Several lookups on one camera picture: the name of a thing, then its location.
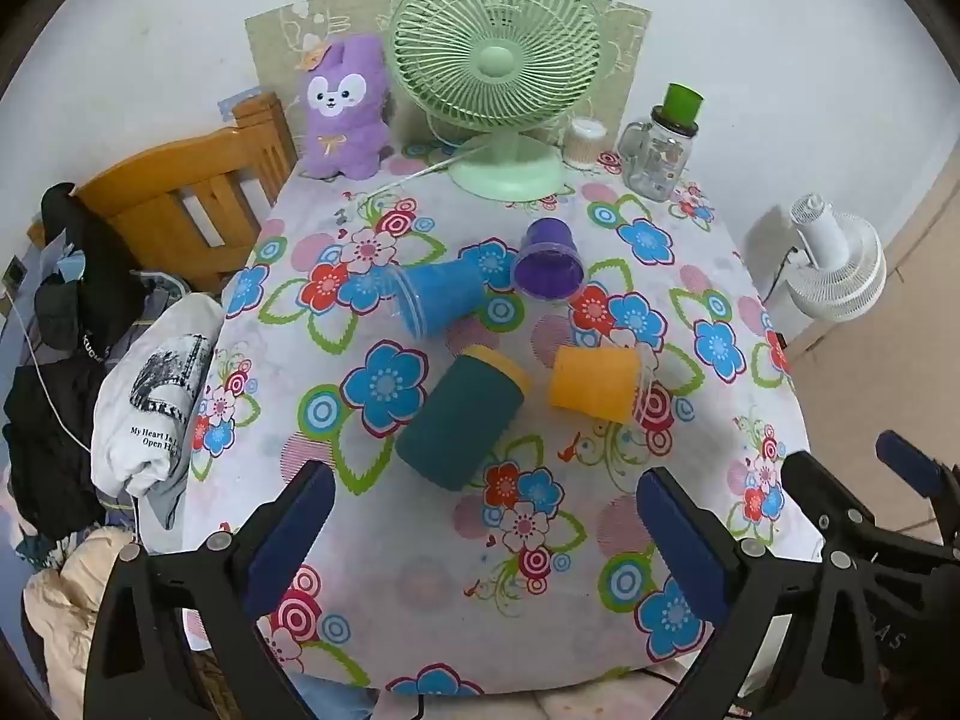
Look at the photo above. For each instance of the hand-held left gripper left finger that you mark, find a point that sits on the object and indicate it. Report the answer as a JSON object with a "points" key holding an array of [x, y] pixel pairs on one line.
{"points": [[292, 532]]}

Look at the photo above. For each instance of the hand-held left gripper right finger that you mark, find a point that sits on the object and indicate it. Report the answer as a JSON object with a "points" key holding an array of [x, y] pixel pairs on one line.
{"points": [[686, 540]]}

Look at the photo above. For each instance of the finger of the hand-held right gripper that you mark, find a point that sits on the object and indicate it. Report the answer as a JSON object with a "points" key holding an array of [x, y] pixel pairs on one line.
{"points": [[909, 461], [821, 491]]}

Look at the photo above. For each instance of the orange cup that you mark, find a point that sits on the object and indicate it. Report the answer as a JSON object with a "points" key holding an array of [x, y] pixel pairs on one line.
{"points": [[592, 382]]}

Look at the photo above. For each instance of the dark green cup yellow rim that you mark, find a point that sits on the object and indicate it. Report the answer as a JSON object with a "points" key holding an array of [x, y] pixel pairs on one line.
{"points": [[457, 420]]}

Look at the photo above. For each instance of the blue cup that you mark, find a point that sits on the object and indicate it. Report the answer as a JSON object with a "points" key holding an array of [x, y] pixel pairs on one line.
{"points": [[450, 292]]}

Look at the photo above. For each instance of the purple cup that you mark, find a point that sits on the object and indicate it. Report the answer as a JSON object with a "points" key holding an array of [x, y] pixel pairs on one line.
{"points": [[549, 259]]}

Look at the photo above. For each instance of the floral tablecloth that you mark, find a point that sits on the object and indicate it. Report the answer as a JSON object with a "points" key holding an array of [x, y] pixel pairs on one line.
{"points": [[465, 562]]}

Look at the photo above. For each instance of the white printed t-shirt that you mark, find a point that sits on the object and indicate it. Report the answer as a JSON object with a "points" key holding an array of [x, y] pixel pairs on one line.
{"points": [[142, 427]]}

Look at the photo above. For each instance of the white floor fan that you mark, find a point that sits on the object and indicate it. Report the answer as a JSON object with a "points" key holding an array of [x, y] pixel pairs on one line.
{"points": [[844, 262]]}

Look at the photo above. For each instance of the beige jacket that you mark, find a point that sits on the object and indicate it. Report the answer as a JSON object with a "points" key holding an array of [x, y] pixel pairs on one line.
{"points": [[64, 600]]}

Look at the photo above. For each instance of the black garment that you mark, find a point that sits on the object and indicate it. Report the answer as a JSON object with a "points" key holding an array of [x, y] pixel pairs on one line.
{"points": [[52, 457]]}

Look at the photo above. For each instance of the black jacket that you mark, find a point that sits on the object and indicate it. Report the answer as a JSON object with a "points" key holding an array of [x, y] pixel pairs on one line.
{"points": [[90, 277]]}

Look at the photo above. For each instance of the wooden chair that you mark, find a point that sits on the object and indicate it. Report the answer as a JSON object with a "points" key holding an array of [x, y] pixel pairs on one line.
{"points": [[187, 187]]}

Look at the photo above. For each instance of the glass mug green lid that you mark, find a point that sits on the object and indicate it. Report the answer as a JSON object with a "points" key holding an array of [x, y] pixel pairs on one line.
{"points": [[660, 150]]}

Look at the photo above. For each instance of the purple plush rabbit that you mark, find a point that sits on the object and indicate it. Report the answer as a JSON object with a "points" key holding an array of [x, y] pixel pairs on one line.
{"points": [[345, 127]]}

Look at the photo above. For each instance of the cotton swab container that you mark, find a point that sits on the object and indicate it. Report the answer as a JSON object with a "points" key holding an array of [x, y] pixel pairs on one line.
{"points": [[585, 144]]}

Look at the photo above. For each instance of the green table fan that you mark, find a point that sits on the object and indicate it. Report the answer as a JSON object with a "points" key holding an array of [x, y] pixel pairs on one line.
{"points": [[495, 60]]}

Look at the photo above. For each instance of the wall socket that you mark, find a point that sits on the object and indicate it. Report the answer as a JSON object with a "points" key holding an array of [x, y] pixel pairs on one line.
{"points": [[12, 272]]}

